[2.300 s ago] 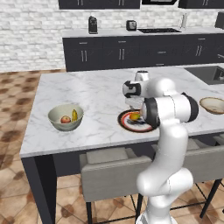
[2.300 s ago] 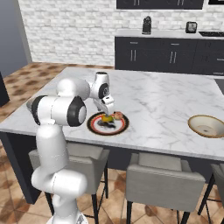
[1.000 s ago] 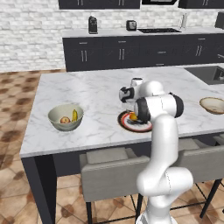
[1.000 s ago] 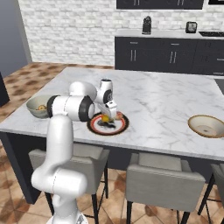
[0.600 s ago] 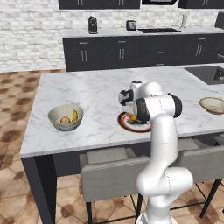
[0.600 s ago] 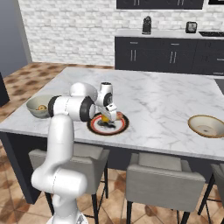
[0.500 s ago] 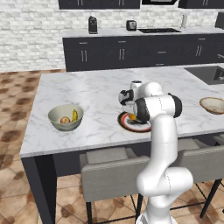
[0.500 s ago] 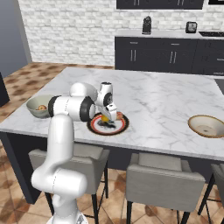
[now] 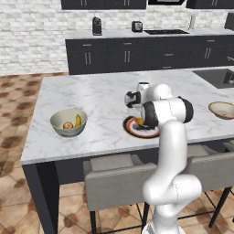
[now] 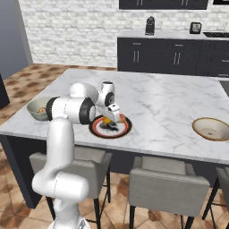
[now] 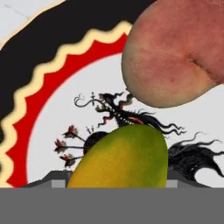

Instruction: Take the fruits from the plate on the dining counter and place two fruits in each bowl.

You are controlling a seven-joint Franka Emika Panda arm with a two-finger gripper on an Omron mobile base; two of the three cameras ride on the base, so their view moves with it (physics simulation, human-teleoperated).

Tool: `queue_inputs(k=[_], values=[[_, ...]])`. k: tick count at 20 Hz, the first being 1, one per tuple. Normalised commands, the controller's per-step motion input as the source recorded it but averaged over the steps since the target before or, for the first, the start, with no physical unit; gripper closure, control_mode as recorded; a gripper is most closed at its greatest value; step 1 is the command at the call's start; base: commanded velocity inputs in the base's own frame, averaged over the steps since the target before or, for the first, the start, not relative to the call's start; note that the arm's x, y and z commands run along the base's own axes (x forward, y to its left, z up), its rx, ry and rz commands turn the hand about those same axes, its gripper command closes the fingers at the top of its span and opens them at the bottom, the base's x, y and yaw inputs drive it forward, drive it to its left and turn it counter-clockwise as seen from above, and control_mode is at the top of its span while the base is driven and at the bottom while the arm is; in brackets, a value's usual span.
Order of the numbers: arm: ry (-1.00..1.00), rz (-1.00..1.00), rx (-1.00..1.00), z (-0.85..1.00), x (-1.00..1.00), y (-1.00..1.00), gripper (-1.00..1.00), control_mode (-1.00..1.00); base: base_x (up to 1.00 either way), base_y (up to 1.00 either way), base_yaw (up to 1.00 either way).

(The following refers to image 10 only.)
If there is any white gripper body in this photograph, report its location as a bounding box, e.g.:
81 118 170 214
102 102 122 123

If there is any black red white plate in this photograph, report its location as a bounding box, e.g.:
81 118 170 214
89 114 133 140

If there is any grey green bowl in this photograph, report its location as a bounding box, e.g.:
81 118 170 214
26 96 56 122

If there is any white tan rimmed bowl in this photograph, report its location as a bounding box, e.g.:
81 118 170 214
191 116 229 142

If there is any dark island counter base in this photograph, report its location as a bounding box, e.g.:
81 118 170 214
0 133 229 209

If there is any grey upholstered bar stool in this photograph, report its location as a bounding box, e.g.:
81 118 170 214
201 166 229 229
127 156 211 229
29 145 114 229

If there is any dark base cabinet run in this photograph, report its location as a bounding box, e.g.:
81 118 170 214
116 37 229 78

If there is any black coffee machine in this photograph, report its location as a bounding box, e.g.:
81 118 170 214
144 15 157 37

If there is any dark tall cabinet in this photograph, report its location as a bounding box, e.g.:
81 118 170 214
0 73 11 110

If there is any black toaster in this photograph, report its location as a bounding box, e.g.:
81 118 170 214
189 21 203 35

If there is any black hob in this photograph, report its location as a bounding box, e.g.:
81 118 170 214
202 30 229 39

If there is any dark wall cabinet run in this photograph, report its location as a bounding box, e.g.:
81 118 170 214
118 0 209 11

